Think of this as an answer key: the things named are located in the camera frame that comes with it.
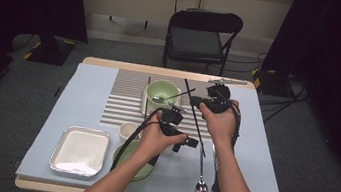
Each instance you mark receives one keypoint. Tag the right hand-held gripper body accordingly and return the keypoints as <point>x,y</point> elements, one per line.
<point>218,99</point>

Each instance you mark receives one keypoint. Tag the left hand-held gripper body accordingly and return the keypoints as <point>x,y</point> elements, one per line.
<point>171,119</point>

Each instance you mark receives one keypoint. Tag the slim black chopstick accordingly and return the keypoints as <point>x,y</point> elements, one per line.
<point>199,133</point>
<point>148,86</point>

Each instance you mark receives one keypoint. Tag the green bowl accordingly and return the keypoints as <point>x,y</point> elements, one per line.
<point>143,181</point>
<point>147,170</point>
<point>159,89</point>

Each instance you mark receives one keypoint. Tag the person's left hand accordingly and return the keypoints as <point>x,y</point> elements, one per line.
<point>158,144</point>

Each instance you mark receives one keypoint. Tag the person's right hand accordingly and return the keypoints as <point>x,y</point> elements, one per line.
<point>221,126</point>

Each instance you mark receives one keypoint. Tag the white cup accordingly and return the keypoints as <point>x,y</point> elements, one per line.
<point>129,130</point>

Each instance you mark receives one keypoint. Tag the black taped stand base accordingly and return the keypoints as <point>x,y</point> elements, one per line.
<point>51,54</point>
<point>271,85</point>

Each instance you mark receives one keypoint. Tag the black folding chair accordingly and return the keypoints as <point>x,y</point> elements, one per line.
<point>196,44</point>

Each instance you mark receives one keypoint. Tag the grey striped placemat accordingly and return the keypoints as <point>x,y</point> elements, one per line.
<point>126,86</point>

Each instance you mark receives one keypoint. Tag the light blue table mat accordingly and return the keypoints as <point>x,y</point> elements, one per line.
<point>91,91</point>

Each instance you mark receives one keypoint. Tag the small black floor strip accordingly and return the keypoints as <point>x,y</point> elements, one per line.
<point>57,91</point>

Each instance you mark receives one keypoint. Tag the grey round floor base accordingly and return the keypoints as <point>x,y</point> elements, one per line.
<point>22,43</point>

